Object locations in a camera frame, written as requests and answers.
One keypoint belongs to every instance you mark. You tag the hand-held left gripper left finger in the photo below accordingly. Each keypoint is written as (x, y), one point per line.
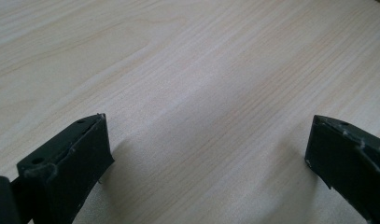
(66, 174)

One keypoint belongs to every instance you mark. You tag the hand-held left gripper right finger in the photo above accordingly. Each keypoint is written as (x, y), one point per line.
(349, 161)

